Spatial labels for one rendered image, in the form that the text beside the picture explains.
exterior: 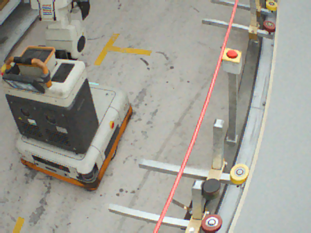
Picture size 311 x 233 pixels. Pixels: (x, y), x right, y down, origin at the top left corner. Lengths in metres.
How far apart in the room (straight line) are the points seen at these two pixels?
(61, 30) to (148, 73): 1.10
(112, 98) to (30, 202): 0.93
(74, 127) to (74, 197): 0.57
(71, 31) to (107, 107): 0.62
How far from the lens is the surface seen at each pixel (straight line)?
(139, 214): 1.81
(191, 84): 3.42
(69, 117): 2.50
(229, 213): 2.06
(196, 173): 1.90
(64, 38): 2.68
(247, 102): 2.35
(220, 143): 1.76
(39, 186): 3.07
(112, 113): 2.94
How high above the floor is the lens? 2.42
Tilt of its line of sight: 48 degrees down
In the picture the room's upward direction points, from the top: 9 degrees counter-clockwise
